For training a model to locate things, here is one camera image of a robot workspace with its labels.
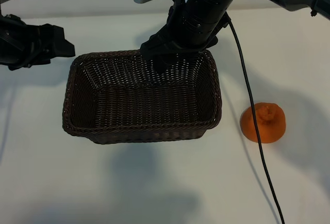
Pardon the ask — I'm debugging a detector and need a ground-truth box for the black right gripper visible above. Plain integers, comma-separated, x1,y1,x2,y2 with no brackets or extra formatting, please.
140,0,244,76

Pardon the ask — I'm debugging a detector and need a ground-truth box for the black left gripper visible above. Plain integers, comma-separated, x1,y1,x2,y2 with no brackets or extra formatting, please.
0,13,76,71

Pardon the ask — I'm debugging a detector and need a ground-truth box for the dark brown wicker basket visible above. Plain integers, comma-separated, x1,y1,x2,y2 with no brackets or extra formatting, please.
62,49,223,145

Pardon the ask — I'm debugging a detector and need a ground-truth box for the long black cable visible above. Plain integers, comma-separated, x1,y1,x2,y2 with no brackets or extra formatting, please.
226,15,285,224

